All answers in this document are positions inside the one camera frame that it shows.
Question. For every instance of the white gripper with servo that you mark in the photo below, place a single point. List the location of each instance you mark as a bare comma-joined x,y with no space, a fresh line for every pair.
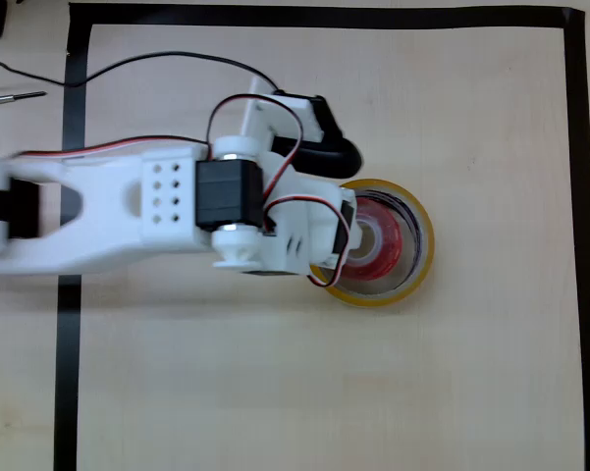
346,227

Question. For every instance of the small red tape roll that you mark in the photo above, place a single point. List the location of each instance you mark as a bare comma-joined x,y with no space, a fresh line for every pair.
391,235

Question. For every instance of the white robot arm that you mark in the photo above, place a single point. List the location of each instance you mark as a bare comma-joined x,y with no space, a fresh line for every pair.
108,230

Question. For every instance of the large yellow tape roll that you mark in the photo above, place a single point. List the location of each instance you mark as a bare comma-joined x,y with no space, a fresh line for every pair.
373,300

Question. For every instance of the long black tape strip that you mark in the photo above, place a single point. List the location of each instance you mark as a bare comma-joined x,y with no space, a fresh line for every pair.
324,16

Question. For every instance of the black webcam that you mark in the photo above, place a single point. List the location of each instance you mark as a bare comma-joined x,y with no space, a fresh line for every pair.
334,157

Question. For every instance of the thin metal screwdriver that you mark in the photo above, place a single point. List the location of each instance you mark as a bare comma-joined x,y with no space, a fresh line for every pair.
10,97

